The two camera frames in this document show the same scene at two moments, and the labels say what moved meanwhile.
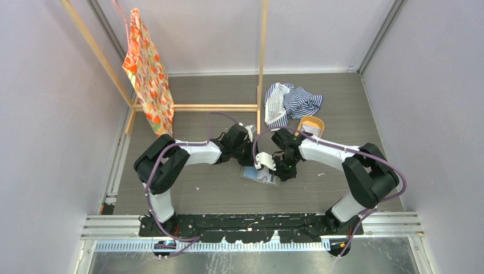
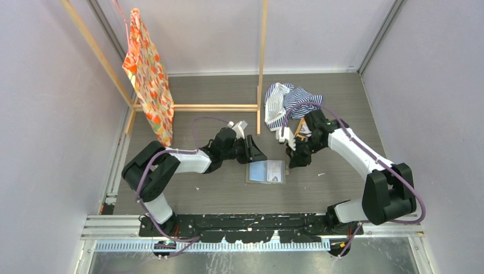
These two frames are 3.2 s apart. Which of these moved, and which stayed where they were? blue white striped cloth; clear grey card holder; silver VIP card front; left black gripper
Moved: silver VIP card front
Stayed: blue white striped cloth; clear grey card holder; left black gripper
